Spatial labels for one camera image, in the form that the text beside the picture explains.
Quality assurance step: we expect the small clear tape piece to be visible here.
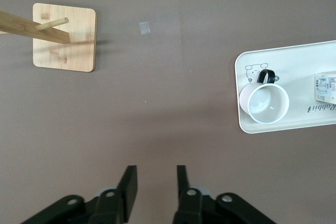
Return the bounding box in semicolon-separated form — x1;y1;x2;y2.
139;21;151;35

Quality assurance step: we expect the blue and white milk carton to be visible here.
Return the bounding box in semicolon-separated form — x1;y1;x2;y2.
314;70;336;105

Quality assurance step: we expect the white smiley mug black handle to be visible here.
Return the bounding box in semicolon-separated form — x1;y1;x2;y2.
238;68;290;124

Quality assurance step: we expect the wooden cup stand with pegs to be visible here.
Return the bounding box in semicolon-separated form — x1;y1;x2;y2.
0;3;98;73

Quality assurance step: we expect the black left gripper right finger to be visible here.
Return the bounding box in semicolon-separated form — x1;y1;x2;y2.
172;165;211;224

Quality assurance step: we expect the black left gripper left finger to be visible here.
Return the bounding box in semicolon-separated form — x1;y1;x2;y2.
89;165;138;224

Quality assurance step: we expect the cream tray with rabbit print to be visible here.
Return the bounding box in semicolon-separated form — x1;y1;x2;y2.
234;40;336;134

